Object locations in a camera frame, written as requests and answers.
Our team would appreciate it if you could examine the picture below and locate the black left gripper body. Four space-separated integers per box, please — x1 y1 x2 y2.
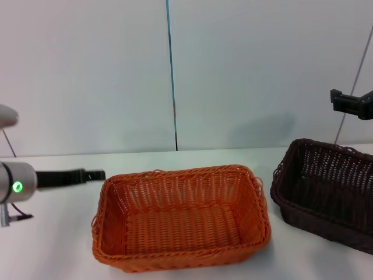
36 168 87 191

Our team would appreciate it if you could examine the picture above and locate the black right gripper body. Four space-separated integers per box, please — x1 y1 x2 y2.
360 90 373 120

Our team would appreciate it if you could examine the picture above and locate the thin dark arm cable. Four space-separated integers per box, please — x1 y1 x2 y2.
8 203 34 220

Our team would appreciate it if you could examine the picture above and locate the orange woven plastic basket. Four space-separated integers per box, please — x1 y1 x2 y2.
92 164 272 274

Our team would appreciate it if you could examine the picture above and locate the dark brown woven plastic basket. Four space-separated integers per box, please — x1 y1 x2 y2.
270 138 373 256

